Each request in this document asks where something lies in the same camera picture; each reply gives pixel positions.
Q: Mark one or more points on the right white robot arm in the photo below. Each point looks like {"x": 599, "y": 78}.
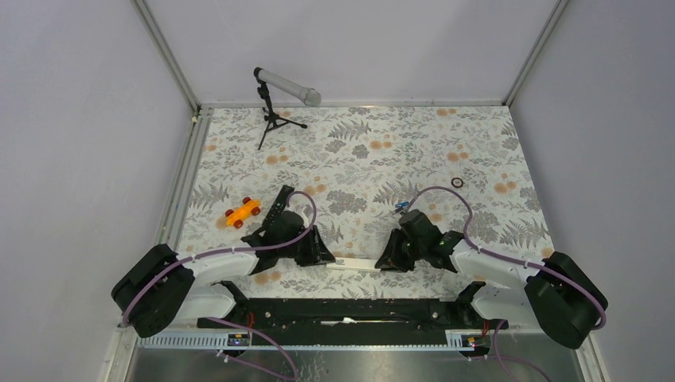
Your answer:
{"x": 554, "y": 294}

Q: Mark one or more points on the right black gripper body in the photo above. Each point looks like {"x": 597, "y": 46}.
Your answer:
{"x": 415, "y": 249}

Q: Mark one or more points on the black tripod microphone stand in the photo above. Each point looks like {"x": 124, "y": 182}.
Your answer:
{"x": 274, "y": 120}

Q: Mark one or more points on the orange toy car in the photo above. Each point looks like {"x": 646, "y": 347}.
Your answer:
{"x": 236, "y": 217}

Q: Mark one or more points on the black remote control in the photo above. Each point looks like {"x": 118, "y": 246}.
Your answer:
{"x": 278, "y": 206}

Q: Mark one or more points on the floral table mat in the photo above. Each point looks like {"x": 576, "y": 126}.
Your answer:
{"x": 356, "y": 163}

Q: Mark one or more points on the aluminium frame post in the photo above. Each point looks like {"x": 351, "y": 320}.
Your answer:
{"x": 157, "y": 36}

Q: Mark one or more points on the grey microphone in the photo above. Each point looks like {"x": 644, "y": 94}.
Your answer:
{"x": 307, "y": 96}

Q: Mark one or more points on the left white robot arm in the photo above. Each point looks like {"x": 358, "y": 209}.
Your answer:
{"x": 164, "y": 287}

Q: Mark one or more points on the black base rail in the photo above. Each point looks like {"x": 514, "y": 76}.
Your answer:
{"x": 427, "y": 313}

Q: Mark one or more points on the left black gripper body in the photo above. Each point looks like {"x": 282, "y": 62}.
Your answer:
{"x": 294, "y": 250}

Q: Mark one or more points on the grey slotted cable duct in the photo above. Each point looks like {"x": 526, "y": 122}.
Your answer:
{"x": 240, "y": 341}

